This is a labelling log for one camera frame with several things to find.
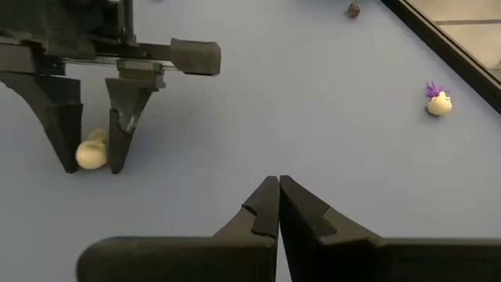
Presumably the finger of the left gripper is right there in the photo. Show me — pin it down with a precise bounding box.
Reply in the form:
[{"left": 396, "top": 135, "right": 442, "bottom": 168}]
[
  {"left": 104, "top": 58, "right": 166, "bottom": 175},
  {"left": 0, "top": 72, "right": 84, "bottom": 175}
]

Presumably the purple plastic spider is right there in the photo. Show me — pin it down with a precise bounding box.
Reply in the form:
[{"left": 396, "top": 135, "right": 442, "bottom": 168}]
[{"left": 425, "top": 81, "right": 449, "bottom": 99}]

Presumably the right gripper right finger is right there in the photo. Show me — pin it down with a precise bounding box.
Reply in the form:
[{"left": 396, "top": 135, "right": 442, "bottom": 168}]
[{"left": 279, "top": 175, "right": 501, "bottom": 282}]

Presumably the dark smoky plastic skull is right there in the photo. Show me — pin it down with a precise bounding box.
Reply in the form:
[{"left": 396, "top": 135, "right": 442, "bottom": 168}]
[{"left": 345, "top": 2, "right": 362, "bottom": 19}]

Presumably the cream plastic skull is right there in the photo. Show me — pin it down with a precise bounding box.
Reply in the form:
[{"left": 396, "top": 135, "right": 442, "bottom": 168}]
[
  {"left": 75, "top": 128, "right": 109, "bottom": 171},
  {"left": 426, "top": 90, "right": 453, "bottom": 117}
]

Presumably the blue table mat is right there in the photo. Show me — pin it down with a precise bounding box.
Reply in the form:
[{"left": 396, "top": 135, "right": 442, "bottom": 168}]
[{"left": 0, "top": 0, "right": 501, "bottom": 282}]

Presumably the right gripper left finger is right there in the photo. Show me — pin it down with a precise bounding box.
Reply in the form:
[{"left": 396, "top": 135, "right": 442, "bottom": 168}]
[{"left": 76, "top": 175, "right": 279, "bottom": 282}]

